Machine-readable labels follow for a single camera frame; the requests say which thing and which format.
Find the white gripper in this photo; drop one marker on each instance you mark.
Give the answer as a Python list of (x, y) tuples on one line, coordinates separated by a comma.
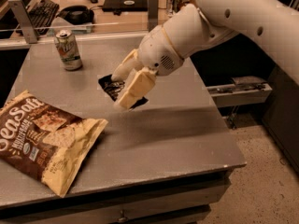
[(158, 52)]

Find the black rxbar chocolate bar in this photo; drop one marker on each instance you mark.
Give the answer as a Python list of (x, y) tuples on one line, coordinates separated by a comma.
[(113, 88)]

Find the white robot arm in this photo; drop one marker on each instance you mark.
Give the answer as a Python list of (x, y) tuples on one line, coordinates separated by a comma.
[(202, 25)]

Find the brown sea salt chip bag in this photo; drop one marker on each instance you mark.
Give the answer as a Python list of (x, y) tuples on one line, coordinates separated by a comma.
[(45, 142)]

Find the green and white soda can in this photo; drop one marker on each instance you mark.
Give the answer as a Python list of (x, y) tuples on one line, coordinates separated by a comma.
[(67, 47)]

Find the black laptop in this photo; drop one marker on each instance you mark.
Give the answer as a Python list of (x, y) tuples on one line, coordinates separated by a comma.
[(125, 5)]

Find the black headphones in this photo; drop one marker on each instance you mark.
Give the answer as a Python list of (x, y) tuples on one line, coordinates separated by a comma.
[(77, 14)]

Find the clear glass jar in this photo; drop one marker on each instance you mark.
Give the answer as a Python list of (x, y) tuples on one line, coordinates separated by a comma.
[(173, 7)]

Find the grey side shelf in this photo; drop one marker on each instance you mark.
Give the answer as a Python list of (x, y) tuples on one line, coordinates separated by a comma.
[(241, 91)]

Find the black keyboard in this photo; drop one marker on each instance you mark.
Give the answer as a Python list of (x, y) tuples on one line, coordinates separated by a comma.
[(41, 15)]

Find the middle metal bracket post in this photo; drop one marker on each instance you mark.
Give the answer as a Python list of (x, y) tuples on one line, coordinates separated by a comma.
[(152, 14)]

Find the metal bracket post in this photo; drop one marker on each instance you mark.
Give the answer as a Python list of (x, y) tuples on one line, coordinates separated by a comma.
[(29, 33), (152, 14)]

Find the grey drawer with handle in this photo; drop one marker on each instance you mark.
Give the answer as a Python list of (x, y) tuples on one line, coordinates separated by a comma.
[(183, 202)]

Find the left metal bracket post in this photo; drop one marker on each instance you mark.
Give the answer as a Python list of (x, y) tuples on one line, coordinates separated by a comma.
[(29, 33)]

